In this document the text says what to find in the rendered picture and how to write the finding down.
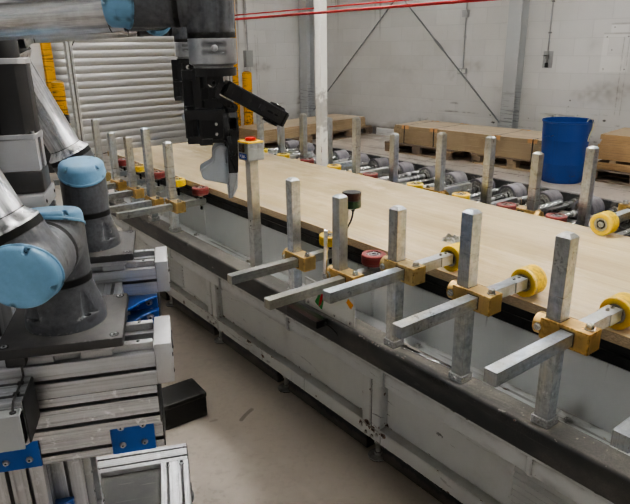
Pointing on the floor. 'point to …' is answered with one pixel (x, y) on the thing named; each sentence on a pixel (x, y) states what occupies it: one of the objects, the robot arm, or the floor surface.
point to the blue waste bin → (564, 148)
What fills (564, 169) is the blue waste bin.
